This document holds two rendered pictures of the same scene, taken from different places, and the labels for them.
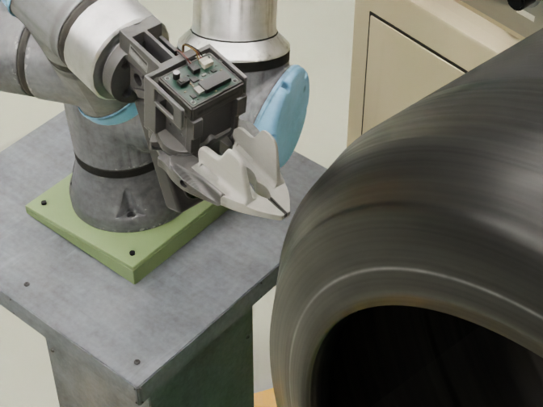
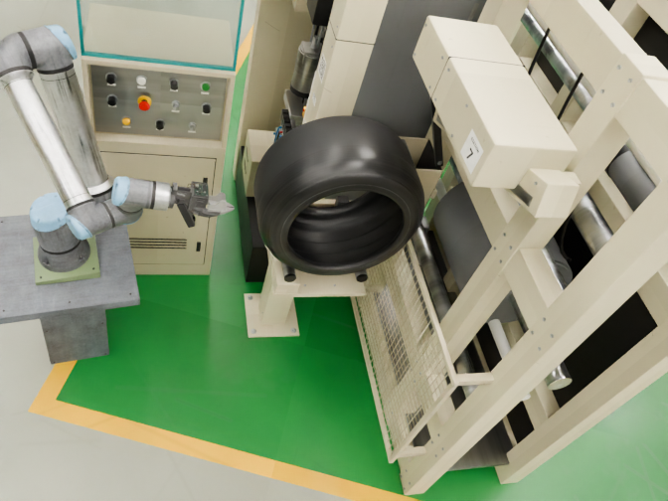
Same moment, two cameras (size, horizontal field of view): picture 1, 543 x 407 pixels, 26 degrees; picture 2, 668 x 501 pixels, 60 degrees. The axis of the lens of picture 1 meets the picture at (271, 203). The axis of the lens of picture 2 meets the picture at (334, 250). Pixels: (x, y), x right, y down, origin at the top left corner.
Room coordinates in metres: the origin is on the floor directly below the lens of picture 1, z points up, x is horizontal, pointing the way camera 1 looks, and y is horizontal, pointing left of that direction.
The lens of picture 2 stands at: (0.00, 1.19, 2.58)
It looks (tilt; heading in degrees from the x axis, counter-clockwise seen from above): 47 degrees down; 285
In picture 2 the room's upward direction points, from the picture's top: 20 degrees clockwise
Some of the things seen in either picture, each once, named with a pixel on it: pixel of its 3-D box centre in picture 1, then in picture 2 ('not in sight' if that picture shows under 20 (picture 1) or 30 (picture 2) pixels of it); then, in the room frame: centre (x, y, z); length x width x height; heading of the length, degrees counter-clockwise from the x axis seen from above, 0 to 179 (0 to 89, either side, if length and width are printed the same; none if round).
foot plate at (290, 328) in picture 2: not in sight; (271, 313); (0.65, -0.48, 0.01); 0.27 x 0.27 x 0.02; 41
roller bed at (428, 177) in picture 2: not in sight; (407, 180); (0.33, -0.72, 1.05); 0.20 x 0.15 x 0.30; 131
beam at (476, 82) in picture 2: not in sight; (484, 97); (0.16, -0.40, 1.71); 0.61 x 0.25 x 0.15; 131
